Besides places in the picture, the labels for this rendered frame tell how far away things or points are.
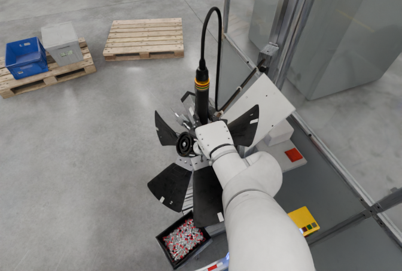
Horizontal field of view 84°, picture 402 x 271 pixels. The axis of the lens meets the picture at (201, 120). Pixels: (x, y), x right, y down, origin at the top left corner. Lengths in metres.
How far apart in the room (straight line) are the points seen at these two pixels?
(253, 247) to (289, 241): 0.04
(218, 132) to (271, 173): 0.23
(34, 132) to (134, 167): 1.31
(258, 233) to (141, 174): 2.16
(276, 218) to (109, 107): 2.87
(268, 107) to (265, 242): 0.90
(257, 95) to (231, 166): 0.62
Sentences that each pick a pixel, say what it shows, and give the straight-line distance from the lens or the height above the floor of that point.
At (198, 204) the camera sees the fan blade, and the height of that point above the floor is 1.15.
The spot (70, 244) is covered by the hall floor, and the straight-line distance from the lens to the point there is 2.37.
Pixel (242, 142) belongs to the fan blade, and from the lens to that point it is 0.83.
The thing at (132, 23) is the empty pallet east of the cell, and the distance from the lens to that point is 4.41.
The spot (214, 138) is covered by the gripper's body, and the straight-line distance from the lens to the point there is 0.67.
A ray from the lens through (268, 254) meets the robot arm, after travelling 0.26.
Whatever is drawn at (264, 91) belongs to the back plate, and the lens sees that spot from 1.15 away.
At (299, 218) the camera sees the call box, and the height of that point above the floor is 1.07.
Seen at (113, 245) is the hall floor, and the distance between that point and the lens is 2.23.
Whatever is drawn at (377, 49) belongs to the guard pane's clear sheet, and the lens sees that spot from 1.12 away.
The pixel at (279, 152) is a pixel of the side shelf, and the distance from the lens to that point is 1.51.
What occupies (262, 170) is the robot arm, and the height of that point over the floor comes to 1.64.
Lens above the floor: 2.08
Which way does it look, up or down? 51 degrees down
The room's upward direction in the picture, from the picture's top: straight up
